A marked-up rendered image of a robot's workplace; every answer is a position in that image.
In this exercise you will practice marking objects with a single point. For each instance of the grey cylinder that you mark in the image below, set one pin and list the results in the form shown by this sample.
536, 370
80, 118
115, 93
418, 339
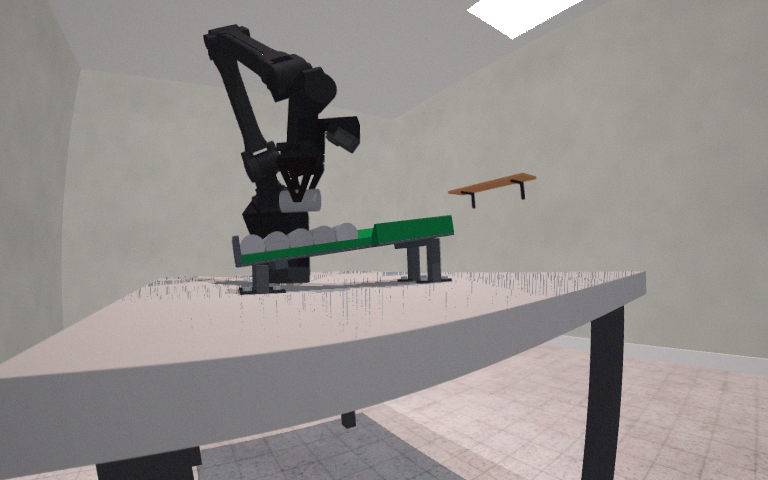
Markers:
252, 244
323, 234
300, 237
345, 231
276, 241
311, 202

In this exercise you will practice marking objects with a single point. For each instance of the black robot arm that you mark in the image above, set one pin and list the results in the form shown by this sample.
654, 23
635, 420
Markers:
314, 90

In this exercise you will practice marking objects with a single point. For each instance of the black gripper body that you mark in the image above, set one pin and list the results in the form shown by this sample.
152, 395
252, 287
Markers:
298, 148

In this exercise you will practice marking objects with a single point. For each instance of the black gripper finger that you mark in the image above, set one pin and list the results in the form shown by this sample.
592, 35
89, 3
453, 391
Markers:
295, 173
292, 163

